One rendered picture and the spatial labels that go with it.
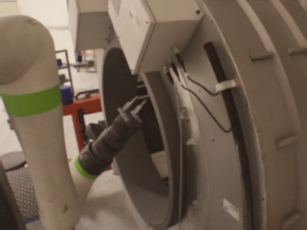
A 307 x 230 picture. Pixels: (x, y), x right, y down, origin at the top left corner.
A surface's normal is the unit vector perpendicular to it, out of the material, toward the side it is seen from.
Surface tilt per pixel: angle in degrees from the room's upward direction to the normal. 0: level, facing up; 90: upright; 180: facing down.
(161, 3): 43
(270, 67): 54
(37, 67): 92
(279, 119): 64
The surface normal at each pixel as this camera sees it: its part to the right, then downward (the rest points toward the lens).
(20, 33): 0.77, -0.33
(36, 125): 0.42, 0.47
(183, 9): 0.27, -0.46
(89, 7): 0.33, -0.26
